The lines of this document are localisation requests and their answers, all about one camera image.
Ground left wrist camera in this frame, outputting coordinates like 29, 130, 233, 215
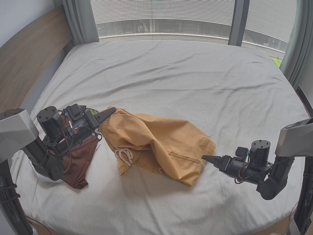
62, 104, 87, 122

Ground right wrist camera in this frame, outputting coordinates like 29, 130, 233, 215
235, 147, 248, 160

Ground bed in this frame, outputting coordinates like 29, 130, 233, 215
0, 5, 313, 235

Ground grey-green curtain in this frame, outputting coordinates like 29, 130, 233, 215
51, 0, 99, 46
279, 0, 313, 89

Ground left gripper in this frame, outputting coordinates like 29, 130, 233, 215
76, 112, 100, 134

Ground white garment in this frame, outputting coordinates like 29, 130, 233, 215
29, 159, 63, 184

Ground brown garment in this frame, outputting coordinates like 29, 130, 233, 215
59, 113, 100, 190

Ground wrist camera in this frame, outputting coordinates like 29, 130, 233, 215
235, 147, 248, 160
62, 104, 87, 122

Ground tan shorts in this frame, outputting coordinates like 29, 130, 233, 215
98, 106, 217, 187

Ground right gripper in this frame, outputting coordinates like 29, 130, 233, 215
220, 155, 250, 179

